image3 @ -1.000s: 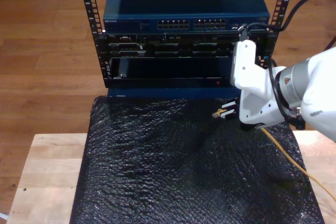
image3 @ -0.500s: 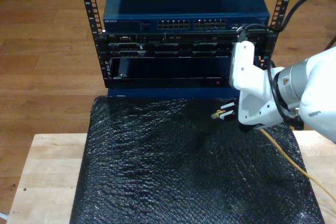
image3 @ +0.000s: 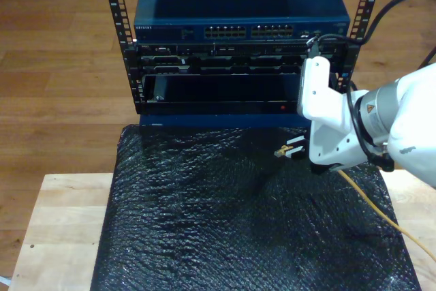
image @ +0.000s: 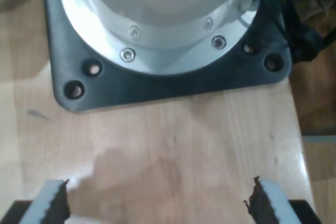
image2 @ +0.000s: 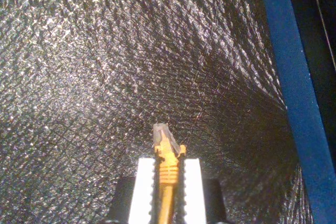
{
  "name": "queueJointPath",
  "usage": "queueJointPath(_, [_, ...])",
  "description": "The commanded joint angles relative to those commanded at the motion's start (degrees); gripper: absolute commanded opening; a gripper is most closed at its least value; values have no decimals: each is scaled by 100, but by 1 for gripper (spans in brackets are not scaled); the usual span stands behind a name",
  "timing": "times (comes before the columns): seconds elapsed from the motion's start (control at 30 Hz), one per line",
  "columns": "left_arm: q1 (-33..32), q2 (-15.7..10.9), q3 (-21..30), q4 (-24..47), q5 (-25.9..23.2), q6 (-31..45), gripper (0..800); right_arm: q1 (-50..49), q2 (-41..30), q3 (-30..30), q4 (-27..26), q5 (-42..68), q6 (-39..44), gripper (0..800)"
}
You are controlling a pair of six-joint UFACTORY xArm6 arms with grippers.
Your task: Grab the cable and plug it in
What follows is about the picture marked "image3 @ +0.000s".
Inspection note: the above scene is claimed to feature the yellow network cable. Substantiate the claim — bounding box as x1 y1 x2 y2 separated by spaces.
274 146 436 263

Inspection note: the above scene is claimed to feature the blue base panel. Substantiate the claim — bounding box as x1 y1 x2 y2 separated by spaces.
139 112 313 129

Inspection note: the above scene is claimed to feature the black rack server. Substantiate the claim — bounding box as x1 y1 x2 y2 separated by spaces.
124 41 358 76

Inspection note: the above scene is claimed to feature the black bubble mat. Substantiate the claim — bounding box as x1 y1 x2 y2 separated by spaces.
89 123 423 291

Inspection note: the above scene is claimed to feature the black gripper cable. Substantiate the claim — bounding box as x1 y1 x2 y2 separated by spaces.
347 81 395 172

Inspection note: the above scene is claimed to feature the black camera cable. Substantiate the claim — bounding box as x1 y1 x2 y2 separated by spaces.
306 0 436 57

